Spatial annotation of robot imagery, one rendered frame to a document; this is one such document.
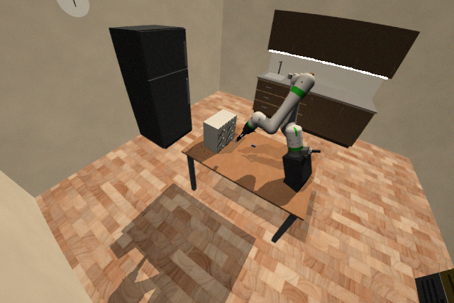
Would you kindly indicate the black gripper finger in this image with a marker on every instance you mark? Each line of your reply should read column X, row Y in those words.
column 239, row 137

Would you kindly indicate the grey small chest of drawers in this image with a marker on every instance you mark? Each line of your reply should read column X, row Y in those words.
column 211, row 127

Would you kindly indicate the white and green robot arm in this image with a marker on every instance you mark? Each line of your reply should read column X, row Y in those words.
column 285, row 115

